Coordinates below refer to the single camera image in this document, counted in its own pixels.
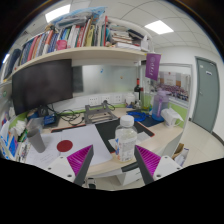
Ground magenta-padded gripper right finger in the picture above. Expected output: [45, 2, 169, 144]
[133, 144, 183, 186]

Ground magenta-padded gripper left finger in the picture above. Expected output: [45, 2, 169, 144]
[45, 144, 95, 187]

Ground clear water bottle white cap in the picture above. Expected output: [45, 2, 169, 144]
[114, 114, 139, 163]

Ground purple translucent water jug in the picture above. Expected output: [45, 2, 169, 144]
[151, 88, 170, 122]

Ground flat round red coaster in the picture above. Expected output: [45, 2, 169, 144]
[56, 139, 74, 153]

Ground small white paper sheet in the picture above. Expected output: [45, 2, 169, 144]
[107, 131, 151, 150]

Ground handwritten white paper sheet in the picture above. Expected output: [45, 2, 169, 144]
[24, 132, 68, 170]

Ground black desk mat orange edge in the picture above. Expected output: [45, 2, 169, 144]
[94, 117, 156, 154]

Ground grey ribbed cup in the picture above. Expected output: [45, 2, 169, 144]
[26, 127, 47, 154]

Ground grey metal laptop stand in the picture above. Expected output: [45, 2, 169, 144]
[83, 100, 120, 126]

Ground small blue box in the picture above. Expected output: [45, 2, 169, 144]
[42, 114, 57, 127]

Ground white plastic pitcher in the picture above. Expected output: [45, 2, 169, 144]
[160, 107, 185, 129]

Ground clear plastic box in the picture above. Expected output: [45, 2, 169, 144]
[26, 116, 45, 132]

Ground blue tissue box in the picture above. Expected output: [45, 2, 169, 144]
[0, 120, 12, 148]
[7, 133, 20, 158]

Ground white tissue stack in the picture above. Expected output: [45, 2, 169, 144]
[14, 119, 28, 135]

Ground dark wine bottle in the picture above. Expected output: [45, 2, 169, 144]
[133, 78, 142, 102]

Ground group photo poster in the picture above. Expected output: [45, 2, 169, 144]
[156, 70, 192, 103]

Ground black computer monitor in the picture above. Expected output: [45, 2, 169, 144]
[11, 58, 75, 117]

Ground purple hanging banner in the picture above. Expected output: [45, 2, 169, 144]
[144, 52, 162, 82]

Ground wooden shelf with books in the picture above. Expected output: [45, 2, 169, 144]
[3, 6, 157, 81]

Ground ceiling lights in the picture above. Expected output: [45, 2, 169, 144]
[44, 3, 175, 36]

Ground black cables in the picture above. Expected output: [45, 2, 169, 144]
[54, 107, 86, 127]

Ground coiled blue cable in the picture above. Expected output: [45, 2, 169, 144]
[126, 110, 150, 123]

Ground white wall socket row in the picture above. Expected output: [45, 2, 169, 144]
[87, 93, 125, 106]

